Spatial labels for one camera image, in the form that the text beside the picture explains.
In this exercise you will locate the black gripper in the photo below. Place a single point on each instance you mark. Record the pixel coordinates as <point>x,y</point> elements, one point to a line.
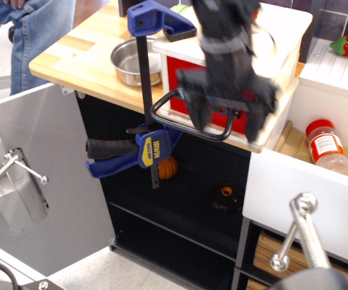
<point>257,92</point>

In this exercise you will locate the black metal drawer handle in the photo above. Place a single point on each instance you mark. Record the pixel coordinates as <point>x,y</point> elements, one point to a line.
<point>174,121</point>

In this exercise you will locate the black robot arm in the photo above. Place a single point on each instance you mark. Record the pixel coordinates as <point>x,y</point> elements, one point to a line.
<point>226,35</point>

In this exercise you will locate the white wooden box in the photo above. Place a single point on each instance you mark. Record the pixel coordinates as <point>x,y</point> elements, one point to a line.
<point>276,42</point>

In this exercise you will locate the blue Irwin bar clamp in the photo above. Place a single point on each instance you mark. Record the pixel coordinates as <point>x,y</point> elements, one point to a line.
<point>153,143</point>

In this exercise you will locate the orange toy pumpkin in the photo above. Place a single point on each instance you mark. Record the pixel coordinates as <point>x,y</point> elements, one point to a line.
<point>168,168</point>

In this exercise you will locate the dark round orange-centred toy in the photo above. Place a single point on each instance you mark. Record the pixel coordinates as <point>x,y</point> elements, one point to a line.
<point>226,197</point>

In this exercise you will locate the red toy bell pepper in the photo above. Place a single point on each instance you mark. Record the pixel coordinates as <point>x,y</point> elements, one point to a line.
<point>255,14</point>

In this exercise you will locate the white toy sink unit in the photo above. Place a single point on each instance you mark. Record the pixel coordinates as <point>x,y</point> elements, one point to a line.
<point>274,179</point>

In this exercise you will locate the red lid spice jar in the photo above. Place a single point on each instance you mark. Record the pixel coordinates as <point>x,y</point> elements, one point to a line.
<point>325,146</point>

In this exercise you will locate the green toy vegetable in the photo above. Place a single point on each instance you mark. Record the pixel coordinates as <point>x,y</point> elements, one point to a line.
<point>180,8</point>

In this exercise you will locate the stainless steel pot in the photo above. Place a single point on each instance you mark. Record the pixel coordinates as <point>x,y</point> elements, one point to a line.
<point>124,58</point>

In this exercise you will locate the silver foreground clamp screw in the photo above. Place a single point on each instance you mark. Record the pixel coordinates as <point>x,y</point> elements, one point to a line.
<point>302,207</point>

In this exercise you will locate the grey cabinet door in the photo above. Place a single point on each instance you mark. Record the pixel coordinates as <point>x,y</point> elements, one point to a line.
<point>53,213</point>

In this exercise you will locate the person in blue jeans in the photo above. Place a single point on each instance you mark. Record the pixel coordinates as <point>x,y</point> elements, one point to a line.
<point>39,24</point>

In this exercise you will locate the black cabinet frame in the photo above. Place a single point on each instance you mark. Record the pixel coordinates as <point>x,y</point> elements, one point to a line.
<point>174,226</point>

